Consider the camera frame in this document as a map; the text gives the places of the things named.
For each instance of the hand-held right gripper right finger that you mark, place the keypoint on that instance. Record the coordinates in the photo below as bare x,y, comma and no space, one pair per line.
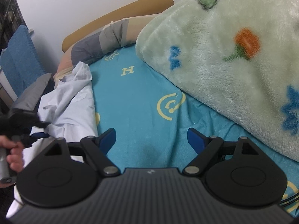
195,138

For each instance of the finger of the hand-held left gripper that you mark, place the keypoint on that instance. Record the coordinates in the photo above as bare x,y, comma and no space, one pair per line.
39,135

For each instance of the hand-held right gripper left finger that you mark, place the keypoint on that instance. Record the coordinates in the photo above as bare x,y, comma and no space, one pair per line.
108,140

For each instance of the white t-shirt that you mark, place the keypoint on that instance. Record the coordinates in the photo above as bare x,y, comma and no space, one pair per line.
70,112

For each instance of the person's left hand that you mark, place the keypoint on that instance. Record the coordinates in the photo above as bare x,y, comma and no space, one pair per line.
16,161

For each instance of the grey cloth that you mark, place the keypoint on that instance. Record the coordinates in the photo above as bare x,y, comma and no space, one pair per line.
32,93

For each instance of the bed with teal sheet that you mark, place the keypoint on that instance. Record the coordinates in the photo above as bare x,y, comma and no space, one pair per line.
140,98

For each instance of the green printed fleece blanket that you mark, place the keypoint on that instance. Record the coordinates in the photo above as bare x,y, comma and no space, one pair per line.
222,74

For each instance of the blue covered chair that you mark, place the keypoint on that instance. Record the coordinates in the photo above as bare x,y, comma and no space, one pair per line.
21,51

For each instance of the long patchwork pillow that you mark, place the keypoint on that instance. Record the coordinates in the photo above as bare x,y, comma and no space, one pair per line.
88,46

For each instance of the dark window grille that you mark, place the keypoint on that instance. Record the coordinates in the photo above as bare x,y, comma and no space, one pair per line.
9,16

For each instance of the tan wooden headboard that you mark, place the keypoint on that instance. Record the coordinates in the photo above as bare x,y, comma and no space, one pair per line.
140,4

